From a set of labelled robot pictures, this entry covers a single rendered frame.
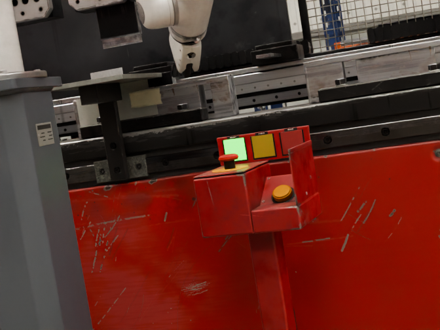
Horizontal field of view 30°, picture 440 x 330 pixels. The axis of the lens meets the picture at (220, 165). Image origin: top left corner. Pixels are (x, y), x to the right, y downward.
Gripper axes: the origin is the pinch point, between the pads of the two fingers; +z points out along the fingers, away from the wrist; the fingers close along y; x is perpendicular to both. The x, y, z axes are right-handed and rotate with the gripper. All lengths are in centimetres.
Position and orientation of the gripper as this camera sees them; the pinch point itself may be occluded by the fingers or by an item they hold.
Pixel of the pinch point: (179, 69)
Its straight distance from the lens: 194.2
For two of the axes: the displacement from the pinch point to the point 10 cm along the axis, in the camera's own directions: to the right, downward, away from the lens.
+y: -2.7, -8.7, 4.1
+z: -1.5, 4.6, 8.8
